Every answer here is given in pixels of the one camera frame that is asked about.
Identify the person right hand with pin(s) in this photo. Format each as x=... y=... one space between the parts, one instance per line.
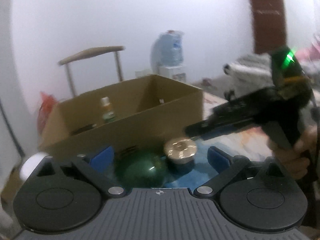
x=292 y=159

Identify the small green dropper bottle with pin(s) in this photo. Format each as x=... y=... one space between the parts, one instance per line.
x=108 y=112

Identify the brown door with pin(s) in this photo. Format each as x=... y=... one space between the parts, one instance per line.
x=269 y=25

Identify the cardboard box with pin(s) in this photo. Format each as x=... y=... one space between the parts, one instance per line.
x=139 y=106

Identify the white supplement bottle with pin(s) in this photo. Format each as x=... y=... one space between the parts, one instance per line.
x=30 y=164

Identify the white water dispenser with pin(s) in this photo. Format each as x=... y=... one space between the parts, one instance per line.
x=177 y=73

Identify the blue water jug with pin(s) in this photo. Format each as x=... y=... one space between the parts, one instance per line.
x=167 y=49

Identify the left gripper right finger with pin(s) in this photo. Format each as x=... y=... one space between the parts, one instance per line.
x=230 y=169

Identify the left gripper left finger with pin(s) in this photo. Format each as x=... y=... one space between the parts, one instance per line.
x=88 y=170

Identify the green round jar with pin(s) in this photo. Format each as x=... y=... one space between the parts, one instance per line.
x=141 y=169

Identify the wooden chair dark seat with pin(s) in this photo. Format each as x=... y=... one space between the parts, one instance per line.
x=86 y=55

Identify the red plastic bag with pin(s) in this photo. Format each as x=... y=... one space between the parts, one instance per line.
x=48 y=102

